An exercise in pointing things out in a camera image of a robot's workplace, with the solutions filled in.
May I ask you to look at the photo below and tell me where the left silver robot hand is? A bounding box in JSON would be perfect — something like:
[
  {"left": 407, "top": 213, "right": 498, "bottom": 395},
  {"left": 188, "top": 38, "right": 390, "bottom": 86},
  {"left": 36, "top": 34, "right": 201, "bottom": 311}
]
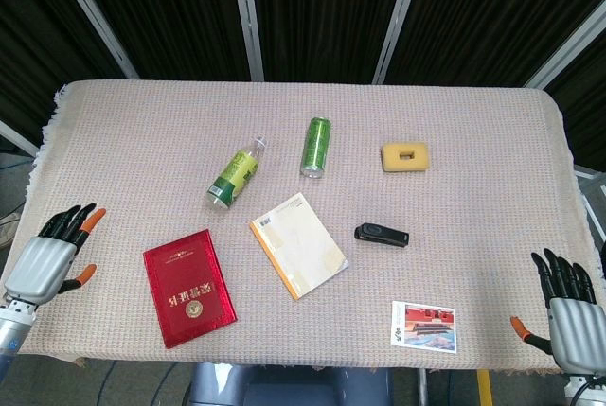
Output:
[{"left": 3, "top": 203, "right": 107, "bottom": 306}]

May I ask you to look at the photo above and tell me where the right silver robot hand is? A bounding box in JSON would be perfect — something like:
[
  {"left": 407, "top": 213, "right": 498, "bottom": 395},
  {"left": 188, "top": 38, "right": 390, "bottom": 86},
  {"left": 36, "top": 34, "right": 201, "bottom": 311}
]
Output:
[{"left": 509, "top": 248, "right": 606, "bottom": 376}]

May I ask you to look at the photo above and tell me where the black clip device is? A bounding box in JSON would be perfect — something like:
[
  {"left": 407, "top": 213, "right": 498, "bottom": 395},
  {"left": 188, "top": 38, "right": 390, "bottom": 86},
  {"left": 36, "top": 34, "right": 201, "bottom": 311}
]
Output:
[{"left": 353, "top": 222, "right": 410, "bottom": 250}]

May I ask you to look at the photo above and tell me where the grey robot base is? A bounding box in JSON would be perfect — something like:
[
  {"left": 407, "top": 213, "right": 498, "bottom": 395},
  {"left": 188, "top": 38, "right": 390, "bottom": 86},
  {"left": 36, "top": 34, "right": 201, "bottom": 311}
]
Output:
[{"left": 187, "top": 362, "right": 394, "bottom": 406}]

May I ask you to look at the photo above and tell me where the red booklet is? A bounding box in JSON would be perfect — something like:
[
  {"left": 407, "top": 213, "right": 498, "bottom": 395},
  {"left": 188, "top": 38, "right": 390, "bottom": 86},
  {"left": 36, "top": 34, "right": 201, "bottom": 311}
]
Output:
[{"left": 142, "top": 228, "right": 238, "bottom": 350}]

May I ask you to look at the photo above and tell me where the green drink can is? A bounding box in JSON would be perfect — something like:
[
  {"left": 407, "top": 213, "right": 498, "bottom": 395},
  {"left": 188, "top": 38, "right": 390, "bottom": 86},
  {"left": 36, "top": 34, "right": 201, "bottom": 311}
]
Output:
[{"left": 299, "top": 116, "right": 332, "bottom": 179}]

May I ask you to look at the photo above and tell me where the picture postcard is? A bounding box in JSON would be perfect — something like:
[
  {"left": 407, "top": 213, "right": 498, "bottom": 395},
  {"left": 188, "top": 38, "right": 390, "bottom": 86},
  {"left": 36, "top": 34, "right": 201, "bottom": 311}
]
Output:
[{"left": 389, "top": 300, "right": 459, "bottom": 355}]

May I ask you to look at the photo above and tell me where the green-labelled plastic bottle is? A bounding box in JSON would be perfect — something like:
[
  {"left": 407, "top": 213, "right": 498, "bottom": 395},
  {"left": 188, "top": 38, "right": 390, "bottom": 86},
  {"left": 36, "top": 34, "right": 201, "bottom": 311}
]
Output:
[{"left": 205, "top": 136, "right": 268, "bottom": 210}]

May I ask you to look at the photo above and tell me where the yellow sponge with hole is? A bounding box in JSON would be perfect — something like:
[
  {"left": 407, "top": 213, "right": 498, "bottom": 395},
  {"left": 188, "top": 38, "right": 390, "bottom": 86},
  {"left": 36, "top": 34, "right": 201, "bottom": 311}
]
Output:
[{"left": 380, "top": 141, "right": 431, "bottom": 174}]

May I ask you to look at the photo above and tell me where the yellow-spined notebook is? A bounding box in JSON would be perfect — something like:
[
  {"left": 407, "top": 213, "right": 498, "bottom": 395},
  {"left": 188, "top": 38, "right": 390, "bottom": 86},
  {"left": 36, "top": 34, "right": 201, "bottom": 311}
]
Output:
[{"left": 249, "top": 191, "right": 350, "bottom": 302}]

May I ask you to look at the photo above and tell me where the beige woven tablecloth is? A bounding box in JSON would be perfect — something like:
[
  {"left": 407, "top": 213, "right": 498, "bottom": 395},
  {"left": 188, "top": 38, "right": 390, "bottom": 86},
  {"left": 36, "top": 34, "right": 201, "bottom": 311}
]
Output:
[{"left": 0, "top": 79, "right": 606, "bottom": 377}]

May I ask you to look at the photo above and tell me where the black folding screen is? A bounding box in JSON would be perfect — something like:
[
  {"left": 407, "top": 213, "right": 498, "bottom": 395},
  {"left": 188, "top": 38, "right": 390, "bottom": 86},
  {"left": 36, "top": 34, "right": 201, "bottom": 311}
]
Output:
[{"left": 0, "top": 0, "right": 606, "bottom": 173}]

